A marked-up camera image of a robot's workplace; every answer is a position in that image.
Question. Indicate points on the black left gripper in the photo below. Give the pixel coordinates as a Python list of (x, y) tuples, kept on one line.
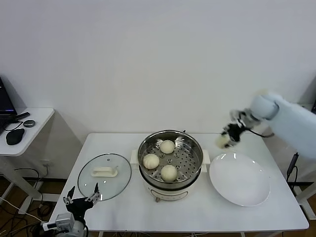
[(80, 206)]

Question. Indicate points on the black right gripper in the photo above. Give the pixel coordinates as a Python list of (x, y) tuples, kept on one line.
[(235, 132)]

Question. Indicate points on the white steamed baozi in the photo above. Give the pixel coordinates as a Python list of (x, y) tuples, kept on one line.
[(151, 162), (166, 147), (222, 142), (169, 173)]

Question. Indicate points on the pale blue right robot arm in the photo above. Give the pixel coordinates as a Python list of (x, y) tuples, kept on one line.
[(291, 123)]

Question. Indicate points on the large white plate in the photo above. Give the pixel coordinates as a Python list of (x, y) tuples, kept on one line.
[(237, 180)]

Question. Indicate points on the black computer mouse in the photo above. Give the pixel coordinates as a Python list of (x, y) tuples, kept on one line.
[(14, 137)]

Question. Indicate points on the round dark grey puck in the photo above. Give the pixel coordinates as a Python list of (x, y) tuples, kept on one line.
[(28, 123)]

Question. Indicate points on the white side table with laptop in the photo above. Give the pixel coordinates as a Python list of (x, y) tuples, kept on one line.
[(37, 116)]

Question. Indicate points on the white side table with label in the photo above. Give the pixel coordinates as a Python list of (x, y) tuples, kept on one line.
[(306, 195)]

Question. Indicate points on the black bar-shaped device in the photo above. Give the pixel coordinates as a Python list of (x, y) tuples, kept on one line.
[(22, 116)]

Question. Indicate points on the black laptop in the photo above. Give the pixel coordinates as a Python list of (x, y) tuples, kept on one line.
[(5, 98)]

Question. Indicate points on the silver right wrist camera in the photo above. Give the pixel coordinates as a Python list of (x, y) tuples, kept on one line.
[(240, 116)]

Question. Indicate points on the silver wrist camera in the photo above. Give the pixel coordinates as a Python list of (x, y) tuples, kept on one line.
[(240, 116), (63, 220)]

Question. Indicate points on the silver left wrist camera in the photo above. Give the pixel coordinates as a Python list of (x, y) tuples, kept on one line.
[(63, 220)]

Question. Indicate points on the white wall outlet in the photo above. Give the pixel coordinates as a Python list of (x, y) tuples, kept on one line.
[(45, 163)]

